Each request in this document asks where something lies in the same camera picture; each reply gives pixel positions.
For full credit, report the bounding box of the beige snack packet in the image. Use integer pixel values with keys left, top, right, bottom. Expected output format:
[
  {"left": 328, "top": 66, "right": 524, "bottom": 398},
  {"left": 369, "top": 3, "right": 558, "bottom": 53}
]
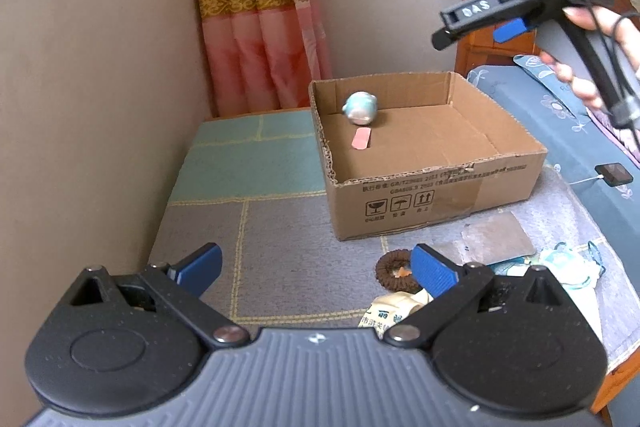
[{"left": 357, "top": 289, "right": 436, "bottom": 343}]

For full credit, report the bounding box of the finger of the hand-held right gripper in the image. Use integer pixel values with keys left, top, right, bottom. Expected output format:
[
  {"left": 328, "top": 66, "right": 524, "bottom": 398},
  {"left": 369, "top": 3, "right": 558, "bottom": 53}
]
[
  {"left": 431, "top": 0, "right": 543, "bottom": 51},
  {"left": 492, "top": 18, "right": 527, "bottom": 44}
]

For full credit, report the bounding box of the person's right hand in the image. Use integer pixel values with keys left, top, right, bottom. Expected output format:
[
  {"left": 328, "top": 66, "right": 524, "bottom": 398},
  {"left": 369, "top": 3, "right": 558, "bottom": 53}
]
[{"left": 539, "top": 6, "right": 640, "bottom": 110}]

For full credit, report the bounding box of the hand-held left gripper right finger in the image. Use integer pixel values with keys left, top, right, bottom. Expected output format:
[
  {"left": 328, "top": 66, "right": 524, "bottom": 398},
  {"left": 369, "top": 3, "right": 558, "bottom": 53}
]
[{"left": 387, "top": 244, "right": 568, "bottom": 350}]

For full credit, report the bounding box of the small black device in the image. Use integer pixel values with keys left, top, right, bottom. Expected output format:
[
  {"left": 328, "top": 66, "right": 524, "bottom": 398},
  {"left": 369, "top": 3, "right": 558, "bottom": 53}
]
[{"left": 596, "top": 163, "right": 633, "bottom": 186}]

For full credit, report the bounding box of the pale face mask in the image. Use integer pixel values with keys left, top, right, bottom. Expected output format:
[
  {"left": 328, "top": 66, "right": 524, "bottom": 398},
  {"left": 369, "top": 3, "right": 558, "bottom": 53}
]
[{"left": 530, "top": 239, "right": 608, "bottom": 290}]

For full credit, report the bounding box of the cardboard box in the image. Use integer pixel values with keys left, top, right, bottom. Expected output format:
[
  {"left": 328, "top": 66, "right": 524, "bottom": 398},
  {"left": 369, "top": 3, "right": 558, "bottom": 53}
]
[{"left": 307, "top": 71, "right": 549, "bottom": 242}]

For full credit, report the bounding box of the blue floral pillow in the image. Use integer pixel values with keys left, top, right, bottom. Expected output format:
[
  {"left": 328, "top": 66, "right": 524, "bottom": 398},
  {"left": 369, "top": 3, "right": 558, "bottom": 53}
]
[{"left": 467, "top": 54, "right": 640, "bottom": 268}]

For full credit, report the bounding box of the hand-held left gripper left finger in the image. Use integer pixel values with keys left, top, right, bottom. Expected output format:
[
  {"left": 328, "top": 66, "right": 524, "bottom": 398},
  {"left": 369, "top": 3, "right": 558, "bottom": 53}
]
[{"left": 67, "top": 243, "right": 249, "bottom": 350}]

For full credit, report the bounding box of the brown hair scrunchie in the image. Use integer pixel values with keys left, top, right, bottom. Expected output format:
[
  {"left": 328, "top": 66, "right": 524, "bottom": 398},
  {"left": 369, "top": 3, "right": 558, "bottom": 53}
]
[{"left": 375, "top": 251, "right": 426, "bottom": 295}]

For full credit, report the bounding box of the round blue white plush toy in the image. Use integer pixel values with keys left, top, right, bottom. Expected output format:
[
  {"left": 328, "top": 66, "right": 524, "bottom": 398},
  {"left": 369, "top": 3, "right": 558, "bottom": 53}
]
[{"left": 342, "top": 91, "right": 379, "bottom": 126}]

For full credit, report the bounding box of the grey zip pouch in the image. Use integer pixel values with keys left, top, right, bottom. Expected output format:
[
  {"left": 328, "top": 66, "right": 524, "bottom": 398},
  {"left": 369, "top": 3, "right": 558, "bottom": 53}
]
[{"left": 437, "top": 212, "right": 537, "bottom": 265}]

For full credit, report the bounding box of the pink patterned curtain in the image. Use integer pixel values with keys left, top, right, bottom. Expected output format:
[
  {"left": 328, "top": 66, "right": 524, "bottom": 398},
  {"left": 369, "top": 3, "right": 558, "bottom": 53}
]
[{"left": 189, "top": 0, "right": 335, "bottom": 118}]

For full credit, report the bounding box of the grey green patchwork cloth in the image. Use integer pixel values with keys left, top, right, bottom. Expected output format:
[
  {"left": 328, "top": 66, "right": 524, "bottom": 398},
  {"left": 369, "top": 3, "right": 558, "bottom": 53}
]
[{"left": 148, "top": 109, "right": 632, "bottom": 370}]

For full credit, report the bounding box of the pink striped cloth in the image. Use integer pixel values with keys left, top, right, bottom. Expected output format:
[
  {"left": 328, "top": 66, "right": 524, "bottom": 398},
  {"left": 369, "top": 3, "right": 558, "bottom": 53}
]
[{"left": 590, "top": 107, "right": 640, "bottom": 164}]

